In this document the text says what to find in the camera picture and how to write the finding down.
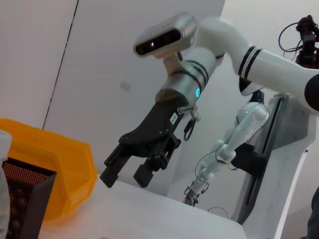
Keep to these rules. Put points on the person in dark clothing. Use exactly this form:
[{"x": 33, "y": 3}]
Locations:
[{"x": 315, "y": 216}]

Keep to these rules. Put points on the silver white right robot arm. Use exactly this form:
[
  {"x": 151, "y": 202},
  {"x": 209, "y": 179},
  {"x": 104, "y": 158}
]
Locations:
[{"x": 274, "y": 67}]

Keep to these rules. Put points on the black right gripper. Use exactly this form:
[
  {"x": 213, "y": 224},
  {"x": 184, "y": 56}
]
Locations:
[{"x": 157, "y": 132}]

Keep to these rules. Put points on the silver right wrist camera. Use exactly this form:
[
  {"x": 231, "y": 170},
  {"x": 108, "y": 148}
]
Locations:
[{"x": 162, "y": 37}]

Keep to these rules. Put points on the black mesh pen holder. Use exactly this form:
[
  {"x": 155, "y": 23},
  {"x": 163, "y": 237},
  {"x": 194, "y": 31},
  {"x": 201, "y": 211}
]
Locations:
[{"x": 37, "y": 199}]

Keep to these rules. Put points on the yellow plastic bin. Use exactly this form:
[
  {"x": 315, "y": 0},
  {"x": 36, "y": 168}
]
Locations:
[{"x": 49, "y": 149}]

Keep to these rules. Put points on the background robot thin white arm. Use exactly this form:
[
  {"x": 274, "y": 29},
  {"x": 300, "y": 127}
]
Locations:
[{"x": 231, "y": 147}]

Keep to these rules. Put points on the clear green-label water bottle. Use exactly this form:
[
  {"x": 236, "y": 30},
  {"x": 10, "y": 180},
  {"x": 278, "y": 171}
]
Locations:
[{"x": 4, "y": 147}]

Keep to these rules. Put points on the white robot lifting column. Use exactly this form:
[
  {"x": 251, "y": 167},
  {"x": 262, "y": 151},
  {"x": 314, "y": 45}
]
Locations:
[{"x": 294, "y": 149}]

